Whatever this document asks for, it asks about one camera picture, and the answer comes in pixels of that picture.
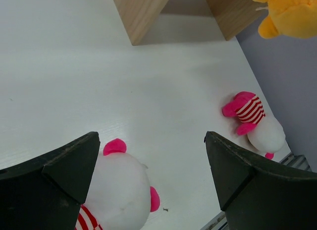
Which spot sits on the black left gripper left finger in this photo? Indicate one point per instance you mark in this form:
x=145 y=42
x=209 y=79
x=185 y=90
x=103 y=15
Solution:
x=46 y=192

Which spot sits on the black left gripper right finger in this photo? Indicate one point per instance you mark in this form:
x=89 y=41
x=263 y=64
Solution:
x=260 y=194

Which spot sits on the wooden shelf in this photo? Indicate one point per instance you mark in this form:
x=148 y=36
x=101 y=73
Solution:
x=231 y=16

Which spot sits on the white doll right face down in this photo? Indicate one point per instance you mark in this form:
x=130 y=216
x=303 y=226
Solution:
x=264 y=131

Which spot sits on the white doll face down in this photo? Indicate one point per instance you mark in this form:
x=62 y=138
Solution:
x=264 y=131
x=120 y=196

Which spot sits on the white doll centre face down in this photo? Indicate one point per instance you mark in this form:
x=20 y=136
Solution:
x=120 y=196

